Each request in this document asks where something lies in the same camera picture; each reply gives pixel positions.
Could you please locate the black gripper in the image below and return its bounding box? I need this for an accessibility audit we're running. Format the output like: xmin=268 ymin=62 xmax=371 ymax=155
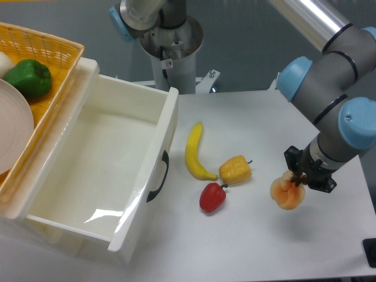
xmin=284 ymin=140 xmax=343 ymax=193

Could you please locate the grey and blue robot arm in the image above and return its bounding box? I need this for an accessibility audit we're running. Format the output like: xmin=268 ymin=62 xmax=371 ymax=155
xmin=109 ymin=1 xmax=375 ymax=193

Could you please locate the open white upper drawer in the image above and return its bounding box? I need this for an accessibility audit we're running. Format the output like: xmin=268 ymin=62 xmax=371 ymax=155
xmin=26 ymin=75 xmax=179 ymax=257

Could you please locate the white round plate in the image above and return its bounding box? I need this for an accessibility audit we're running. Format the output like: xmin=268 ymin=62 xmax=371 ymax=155
xmin=1 ymin=80 xmax=34 ymax=173

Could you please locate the white round vegetable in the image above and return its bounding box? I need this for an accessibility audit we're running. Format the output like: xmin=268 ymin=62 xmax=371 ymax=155
xmin=0 ymin=52 xmax=15 ymax=79

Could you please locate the yellow toy bell pepper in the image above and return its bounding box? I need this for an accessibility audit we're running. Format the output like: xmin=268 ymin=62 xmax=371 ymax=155
xmin=219 ymin=155 xmax=252 ymax=184

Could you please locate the black object at table edge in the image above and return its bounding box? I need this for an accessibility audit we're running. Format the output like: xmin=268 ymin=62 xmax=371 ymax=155
xmin=362 ymin=238 xmax=376 ymax=268

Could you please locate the red toy bell pepper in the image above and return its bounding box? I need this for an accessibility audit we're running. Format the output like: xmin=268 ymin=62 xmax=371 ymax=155
xmin=199 ymin=182 xmax=229 ymax=213

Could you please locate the yellow toy banana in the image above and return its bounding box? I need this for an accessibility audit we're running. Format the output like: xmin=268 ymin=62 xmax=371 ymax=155
xmin=184 ymin=122 xmax=218 ymax=180

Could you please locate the yellow woven plastic basket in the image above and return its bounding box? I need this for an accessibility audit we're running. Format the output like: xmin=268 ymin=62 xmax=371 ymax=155
xmin=0 ymin=22 xmax=85 ymax=197

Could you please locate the green toy bell pepper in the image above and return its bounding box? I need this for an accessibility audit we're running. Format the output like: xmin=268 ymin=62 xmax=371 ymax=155
xmin=3 ymin=59 xmax=52 ymax=99

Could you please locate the black drawer handle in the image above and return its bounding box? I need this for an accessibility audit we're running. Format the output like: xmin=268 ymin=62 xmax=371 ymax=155
xmin=146 ymin=150 xmax=170 ymax=203

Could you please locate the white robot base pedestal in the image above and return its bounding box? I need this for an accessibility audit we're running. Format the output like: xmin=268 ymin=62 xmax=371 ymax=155
xmin=140 ymin=16 xmax=203 ymax=94

